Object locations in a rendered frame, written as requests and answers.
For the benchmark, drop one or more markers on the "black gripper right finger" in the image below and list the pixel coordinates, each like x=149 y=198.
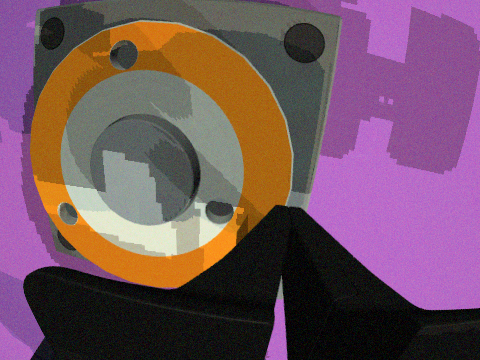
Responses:
x=336 y=309

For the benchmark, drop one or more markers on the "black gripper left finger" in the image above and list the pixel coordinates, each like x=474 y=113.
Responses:
x=225 y=313

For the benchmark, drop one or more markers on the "orange round plate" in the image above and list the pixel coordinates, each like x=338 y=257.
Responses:
x=209 y=91

